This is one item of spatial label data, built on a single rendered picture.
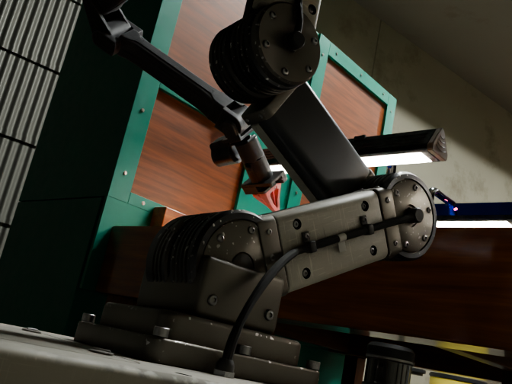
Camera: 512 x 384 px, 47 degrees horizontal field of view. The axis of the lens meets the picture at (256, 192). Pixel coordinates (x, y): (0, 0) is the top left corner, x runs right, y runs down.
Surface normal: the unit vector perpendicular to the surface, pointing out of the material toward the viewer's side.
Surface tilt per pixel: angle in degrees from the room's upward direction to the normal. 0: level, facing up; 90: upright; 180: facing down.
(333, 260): 90
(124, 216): 90
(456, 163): 90
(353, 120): 90
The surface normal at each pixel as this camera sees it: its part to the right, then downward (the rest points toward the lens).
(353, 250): 0.60, -0.10
